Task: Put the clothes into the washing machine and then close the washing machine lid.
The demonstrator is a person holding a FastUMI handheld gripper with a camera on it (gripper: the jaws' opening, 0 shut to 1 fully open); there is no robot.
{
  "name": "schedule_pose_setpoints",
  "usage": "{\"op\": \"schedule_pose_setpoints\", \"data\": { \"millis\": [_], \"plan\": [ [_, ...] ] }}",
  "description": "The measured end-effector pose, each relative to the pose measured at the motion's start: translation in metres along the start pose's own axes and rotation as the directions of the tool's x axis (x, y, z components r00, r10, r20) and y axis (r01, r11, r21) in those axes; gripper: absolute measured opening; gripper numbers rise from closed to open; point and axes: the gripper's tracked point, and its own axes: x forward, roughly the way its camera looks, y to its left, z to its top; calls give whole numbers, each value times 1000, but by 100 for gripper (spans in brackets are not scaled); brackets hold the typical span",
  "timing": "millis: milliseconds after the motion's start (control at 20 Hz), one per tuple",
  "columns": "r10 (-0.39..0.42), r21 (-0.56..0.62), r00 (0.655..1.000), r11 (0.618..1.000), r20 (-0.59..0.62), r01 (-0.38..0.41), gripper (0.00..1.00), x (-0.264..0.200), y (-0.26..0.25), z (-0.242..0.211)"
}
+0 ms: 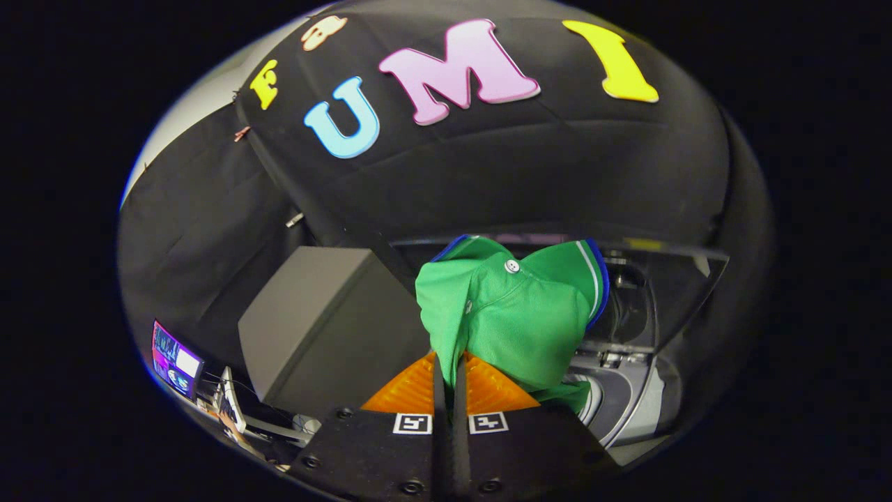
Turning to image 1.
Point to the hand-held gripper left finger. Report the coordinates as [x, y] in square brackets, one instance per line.
[440, 404]

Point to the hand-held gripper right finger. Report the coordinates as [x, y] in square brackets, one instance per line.
[461, 404]

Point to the green polo shirt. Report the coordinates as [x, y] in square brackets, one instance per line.
[516, 328]

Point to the reddish clothes clip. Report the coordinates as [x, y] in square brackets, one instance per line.
[242, 132]

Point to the grey box stand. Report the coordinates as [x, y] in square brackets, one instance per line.
[327, 321]

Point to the silver laptop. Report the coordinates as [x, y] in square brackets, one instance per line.
[231, 404]

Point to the silver metal clip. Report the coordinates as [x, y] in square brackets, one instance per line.
[295, 219]

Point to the computer monitor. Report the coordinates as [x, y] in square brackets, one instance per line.
[177, 359]

